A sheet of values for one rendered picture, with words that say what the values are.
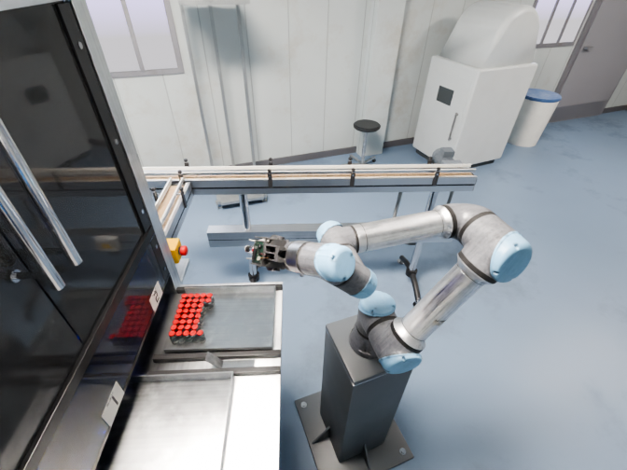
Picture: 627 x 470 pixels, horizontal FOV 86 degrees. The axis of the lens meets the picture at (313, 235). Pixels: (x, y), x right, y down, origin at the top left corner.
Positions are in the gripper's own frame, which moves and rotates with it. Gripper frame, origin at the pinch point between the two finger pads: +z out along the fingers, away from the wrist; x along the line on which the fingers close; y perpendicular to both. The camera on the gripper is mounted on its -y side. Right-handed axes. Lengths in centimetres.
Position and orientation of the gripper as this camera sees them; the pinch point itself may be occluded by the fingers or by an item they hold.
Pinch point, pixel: (257, 250)
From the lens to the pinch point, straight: 95.9
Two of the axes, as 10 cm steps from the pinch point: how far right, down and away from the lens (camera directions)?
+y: -7.4, -1.5, -6.6
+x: -1.4, 9.9, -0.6
